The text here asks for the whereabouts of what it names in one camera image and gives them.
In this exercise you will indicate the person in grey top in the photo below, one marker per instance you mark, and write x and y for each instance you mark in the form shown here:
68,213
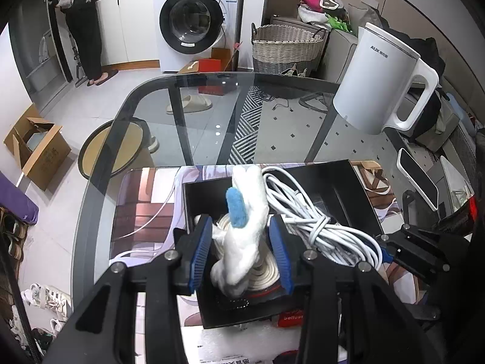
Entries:
82,21

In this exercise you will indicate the open cardboard box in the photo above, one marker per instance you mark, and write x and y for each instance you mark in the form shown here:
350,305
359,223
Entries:
38,147

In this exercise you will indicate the black storage box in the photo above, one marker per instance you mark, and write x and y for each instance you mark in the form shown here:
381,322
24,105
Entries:
333,187

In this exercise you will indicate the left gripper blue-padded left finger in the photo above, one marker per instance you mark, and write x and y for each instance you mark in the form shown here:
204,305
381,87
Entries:
102,327

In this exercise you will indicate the white sneakers on floor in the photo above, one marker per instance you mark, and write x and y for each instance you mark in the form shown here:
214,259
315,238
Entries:
48,298

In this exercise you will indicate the white electric kettle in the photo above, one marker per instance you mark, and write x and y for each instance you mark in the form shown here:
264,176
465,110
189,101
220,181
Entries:
378,77

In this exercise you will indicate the white paper packet with text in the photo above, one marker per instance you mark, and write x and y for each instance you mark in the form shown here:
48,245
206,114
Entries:
250,343

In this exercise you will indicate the red snack packet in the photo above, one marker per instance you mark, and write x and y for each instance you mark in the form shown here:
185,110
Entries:
290,319

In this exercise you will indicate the anime printed desk mat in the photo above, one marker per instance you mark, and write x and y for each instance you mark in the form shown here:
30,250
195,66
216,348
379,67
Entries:
151,206

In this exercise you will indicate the beige slipper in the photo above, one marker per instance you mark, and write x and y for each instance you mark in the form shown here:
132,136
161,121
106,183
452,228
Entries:
191,104

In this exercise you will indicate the smartphone in white case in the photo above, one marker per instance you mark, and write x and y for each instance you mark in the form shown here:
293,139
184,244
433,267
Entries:
418,178

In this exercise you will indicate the woven laundry basket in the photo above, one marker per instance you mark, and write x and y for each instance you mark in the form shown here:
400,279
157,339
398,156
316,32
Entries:
278,48

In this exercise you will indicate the round wooden stool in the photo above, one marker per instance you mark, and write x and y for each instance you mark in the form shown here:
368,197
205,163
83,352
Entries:
124,146

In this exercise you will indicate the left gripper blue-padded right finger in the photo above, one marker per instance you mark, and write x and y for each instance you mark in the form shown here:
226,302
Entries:
355,310

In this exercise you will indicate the red box on floor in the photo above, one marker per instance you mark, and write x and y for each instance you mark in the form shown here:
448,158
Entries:
220,60

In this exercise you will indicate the white plush toy blue ear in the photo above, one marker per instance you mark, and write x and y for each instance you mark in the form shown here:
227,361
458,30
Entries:
248,213

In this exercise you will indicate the pile of colourful clothes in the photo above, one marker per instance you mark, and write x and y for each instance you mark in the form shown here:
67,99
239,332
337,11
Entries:
330,14

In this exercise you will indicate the purple rolled mat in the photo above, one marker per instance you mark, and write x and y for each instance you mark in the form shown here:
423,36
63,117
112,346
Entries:
17,202

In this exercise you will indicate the white front-load washing machine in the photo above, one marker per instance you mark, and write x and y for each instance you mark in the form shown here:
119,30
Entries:
188,30

